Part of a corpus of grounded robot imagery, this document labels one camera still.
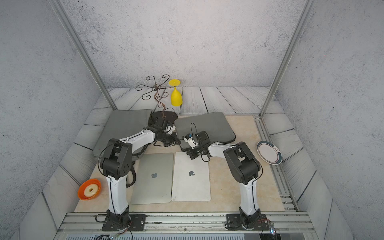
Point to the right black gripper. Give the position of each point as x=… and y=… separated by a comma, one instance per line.
x=191, y=152

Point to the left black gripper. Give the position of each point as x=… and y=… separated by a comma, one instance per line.
x=173, y=141

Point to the white laptop yellow logo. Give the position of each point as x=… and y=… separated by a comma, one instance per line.
x=191, y=179

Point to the grey zippered laptop bag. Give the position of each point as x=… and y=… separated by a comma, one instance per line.
x=122, y=124

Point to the silver apple laptop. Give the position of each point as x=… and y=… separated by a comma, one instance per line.
x=154, y=179

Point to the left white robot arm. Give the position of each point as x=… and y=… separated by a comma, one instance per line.
x=116, y=163

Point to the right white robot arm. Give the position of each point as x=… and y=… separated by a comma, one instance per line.
x=245, y=169

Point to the yellow plastic wine glass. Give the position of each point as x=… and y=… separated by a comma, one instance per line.
x=176, y=96

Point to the white plate green rim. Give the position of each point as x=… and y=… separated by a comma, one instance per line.
x=269, y=153

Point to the orange round object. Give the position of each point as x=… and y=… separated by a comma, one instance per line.
x=89, y=189

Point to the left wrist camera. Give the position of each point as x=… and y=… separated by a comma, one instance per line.
x=164, y=126

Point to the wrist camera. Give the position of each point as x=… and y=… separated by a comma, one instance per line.
x=199, y=140
x=164, y=126

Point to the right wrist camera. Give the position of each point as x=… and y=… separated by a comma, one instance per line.
x=199, y=140

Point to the copper wire stand dark base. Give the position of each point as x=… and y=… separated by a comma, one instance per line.
x=158, y=92

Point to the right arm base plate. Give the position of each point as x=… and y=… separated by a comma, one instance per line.
x=255, y=222

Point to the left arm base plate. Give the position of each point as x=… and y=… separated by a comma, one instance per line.
x=119, y=223

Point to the aluminium front rail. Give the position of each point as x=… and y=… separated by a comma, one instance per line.
x=188, y=226

